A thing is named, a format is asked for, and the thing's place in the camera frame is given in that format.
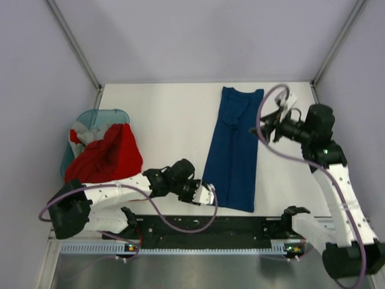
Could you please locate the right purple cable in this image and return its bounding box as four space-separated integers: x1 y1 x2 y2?
254 83 368 289

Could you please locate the right aluminium frame post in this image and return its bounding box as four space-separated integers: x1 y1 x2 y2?
311 0 368 88

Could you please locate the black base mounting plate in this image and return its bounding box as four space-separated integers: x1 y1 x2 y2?
122 215 304 249

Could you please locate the white slotted cable duct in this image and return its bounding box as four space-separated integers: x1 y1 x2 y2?
60 240 304 255

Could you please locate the red t shirt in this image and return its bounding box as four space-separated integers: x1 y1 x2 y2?
64 123 143 183

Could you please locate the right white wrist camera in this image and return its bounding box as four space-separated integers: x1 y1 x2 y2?
274 90 297 121

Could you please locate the left aluminium frame post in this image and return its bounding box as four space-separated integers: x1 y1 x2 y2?
44 0 102 91

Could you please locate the blue t shirt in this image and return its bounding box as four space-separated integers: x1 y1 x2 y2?
203 87 264 213

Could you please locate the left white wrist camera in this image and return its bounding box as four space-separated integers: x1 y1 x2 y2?
192 182 215 205

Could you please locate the front aluminium frame rail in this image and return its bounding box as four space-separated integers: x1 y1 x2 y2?
48 218 378 242

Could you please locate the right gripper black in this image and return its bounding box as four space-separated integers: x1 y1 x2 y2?
250 107 312 145

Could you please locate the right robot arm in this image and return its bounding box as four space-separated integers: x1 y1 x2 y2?
251 104 384 279

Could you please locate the grey white t shirt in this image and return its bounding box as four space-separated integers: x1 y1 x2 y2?
69 122 111 148

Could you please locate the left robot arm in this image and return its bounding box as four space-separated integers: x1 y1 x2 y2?
48 159 212 240

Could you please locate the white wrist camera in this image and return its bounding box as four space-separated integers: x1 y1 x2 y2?
274 90 297 121
192 182 215 205

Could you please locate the teal plastic basket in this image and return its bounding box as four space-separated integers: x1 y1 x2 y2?
60 109 130 177

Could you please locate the aluminium frame post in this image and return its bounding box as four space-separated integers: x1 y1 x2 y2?
44 0 102 91
311 0 368 88

